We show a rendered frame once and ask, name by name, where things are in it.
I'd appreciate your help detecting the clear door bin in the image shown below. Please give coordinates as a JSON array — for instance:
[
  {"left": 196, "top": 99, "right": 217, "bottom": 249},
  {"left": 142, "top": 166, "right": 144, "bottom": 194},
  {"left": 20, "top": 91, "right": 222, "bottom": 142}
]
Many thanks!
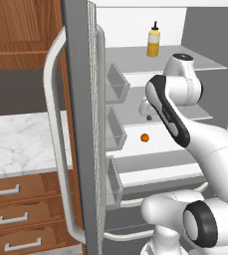
[
  {"left": 105, "top": 155, "right": 124, "bottom": 209},
  {"left": 105, "top": 106, "right": 128, "bottom": 152},
  {"left": 105, "top": 63, "right": 131, "bottom": 106}
]

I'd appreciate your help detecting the grey fridge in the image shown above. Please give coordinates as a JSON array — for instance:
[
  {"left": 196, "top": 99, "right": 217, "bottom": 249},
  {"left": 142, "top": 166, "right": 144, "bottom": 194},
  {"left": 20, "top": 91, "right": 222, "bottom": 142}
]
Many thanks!
[{"left": 95, "top": 0, "right": 228, "bottom": 255}]

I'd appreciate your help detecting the yellow squeeze bottle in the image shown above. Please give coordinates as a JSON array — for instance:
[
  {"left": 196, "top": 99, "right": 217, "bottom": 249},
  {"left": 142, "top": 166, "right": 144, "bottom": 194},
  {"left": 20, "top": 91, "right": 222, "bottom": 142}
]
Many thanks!
[{"left": 146, "top": 20, "right": 161, "bottom": 59}]

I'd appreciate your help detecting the grey fridge door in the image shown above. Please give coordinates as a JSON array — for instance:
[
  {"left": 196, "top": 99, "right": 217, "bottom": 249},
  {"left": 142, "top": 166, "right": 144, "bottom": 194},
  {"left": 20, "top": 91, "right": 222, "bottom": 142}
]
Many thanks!
[{"left": 60, "top": 0, "right": 107, "bottom": 255}]

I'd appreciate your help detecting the wooden drawer front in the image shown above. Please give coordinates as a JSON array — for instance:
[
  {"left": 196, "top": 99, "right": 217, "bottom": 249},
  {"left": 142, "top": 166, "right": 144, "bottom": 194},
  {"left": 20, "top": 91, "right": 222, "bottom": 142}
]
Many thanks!
[
  {"left": 0, "top": 171, "right": 62, "bottom": 210},
  {"left": 0, "top": 195, "right": 70, "bottom": 235},
  {"left": 0, "top": 220, "right": 82, "bottom": 255}
]

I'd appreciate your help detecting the pale fridge drawer handle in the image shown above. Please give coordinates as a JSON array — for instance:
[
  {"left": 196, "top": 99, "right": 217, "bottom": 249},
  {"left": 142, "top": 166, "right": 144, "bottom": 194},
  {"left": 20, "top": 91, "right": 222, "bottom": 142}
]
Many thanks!
[
  {"left": 103, "top": 228, "right": 157, "bottom": 242},
  {"left": 119, "top": 181, "right": 210, "bottom": 209}
]

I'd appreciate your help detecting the glass fridge shelf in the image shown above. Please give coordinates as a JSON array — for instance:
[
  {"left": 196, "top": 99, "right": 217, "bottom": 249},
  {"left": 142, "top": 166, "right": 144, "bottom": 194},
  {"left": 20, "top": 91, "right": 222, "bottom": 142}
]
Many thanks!
[
  {"left": 105, "top": 45, "right": 228, "bottom": 75},
  {"left": 114, "top": 95, "right": 214, "bottom": 127}
]

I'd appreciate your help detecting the silver drawer handle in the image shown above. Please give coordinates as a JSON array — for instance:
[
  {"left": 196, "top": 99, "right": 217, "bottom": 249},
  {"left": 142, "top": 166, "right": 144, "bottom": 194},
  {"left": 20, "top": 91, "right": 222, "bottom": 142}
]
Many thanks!
[
  {"left": 0, "top": 183, "right": 21, "bottom": 198},
  {"left": 3, "top": 237, "right": 43, "bottom": 253},
  {"left": 0, "top": 211, "right": 30, "bottom": 226}
]

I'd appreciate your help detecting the grey fridge drawer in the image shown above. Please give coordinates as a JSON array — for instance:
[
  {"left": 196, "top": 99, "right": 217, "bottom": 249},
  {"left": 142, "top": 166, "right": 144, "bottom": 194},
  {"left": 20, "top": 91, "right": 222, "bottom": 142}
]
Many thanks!
[
  {"left": 104, "top": 198, "right": 159, "bottom": 255},
  {"left": 113, "top": 150, "right": 209, "bottom": 200}
]

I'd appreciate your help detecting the orange fruit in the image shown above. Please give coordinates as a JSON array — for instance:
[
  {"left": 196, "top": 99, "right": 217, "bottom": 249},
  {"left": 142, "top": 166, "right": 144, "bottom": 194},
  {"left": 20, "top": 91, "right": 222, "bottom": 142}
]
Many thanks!
[{"left": 139, "top": 132, "right": 150, "bottom": 143}]

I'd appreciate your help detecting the wooden cupboard door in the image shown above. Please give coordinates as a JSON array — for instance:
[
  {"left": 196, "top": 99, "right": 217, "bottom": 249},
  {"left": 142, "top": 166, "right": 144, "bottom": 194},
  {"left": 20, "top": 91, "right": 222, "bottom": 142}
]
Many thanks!
[{"left": 0, "top": 0, "right": 66, "bottom": 72}]

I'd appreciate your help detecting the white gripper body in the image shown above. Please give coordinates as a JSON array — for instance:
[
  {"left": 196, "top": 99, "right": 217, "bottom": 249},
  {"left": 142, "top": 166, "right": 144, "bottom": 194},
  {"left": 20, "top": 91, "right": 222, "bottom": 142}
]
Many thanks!
[{"left": 137, "top": 98, "right": 158, "bottom": 119}]

